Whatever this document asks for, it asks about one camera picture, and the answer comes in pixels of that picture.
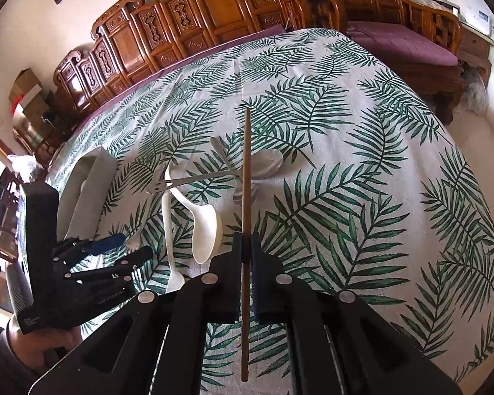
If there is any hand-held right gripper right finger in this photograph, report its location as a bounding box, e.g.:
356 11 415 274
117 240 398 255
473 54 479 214
249 234 464 395

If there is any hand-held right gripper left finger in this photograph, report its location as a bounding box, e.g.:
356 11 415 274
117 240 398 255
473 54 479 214
29 232 244 395

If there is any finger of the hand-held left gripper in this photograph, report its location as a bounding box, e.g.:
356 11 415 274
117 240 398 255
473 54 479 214
64 246 155 287
51 232 127 266

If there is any white plastic spoon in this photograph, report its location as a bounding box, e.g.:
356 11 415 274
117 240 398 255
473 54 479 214
160 191 187 295

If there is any white ceramic soup spoon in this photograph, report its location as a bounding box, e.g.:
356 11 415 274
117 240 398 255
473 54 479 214
164 160 225 265

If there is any grey rectangular utensil container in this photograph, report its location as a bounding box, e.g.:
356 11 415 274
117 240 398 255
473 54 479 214
57 146 119 241

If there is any metal fork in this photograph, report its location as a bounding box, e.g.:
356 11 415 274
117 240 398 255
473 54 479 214
146 169 248 195

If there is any brown chopstick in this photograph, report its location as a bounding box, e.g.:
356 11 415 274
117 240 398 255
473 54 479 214
239 107 253 382

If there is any person's left forearm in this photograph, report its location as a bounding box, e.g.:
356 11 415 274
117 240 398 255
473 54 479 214
0 325 38 395

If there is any person's left hand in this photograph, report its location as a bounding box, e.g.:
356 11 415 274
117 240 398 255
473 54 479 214
8 317 83 373

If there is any dark wooden dining chair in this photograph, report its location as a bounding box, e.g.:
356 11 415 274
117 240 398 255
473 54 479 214
0 169 27 262

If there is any clear plastic bag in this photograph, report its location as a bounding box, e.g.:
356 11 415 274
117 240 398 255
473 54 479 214
6 154 46 184

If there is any brown cardboard box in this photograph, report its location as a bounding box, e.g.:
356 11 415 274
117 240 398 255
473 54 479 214
8 68 42 101

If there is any long carved wooden sofa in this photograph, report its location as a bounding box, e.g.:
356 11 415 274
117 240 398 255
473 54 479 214
53 0 346 122

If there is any purple armchair cushion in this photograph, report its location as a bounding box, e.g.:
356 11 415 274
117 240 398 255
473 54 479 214
346 20 459 66

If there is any grey fluffy bundle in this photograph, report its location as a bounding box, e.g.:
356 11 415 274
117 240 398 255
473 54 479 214
461 66 490 114

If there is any carved wooden armchair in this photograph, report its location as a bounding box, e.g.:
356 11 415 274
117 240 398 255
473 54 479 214
288 0 466 126

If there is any wooden side table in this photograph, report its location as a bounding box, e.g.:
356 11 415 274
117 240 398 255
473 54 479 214
457 20 494 79

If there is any white box blue label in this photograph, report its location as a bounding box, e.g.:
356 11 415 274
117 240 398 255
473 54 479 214
465 6 494 36

